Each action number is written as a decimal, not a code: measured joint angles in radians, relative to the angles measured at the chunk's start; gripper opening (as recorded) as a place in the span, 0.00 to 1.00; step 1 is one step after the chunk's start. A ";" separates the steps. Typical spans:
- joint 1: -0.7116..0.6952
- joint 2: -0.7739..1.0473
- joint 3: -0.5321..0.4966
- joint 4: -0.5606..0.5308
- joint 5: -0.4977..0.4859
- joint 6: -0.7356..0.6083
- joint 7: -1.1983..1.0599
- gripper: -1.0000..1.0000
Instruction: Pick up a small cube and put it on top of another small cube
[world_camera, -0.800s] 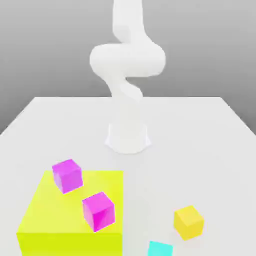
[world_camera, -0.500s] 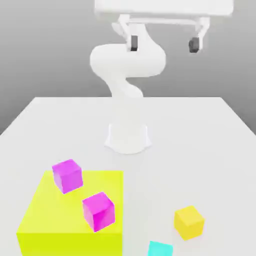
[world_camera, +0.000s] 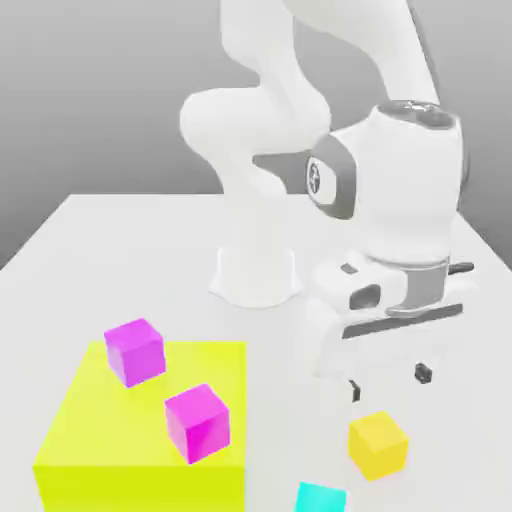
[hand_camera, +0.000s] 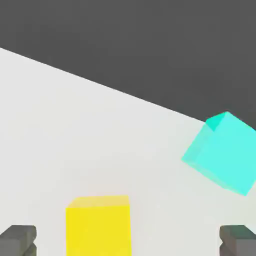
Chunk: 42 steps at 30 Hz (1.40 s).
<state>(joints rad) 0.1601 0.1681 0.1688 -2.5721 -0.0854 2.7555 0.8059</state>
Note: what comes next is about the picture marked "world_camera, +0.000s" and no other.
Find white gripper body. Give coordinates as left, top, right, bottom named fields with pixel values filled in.
left=306, top=297, right=468, bottom=382

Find large yellow box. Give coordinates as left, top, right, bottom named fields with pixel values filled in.
left=32, top=339, right=247, bottom=512

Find small cyan cube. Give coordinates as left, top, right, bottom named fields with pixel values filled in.
left=294, top=481, right=348, bottom=512

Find small yellow cube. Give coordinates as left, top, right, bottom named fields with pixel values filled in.
left=346, top=410, right=410, bottom=482

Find small magenta cube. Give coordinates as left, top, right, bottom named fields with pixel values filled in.
left=164, top=382, right=232, bottom=466
left=103, top=317, right=167, bottom=389

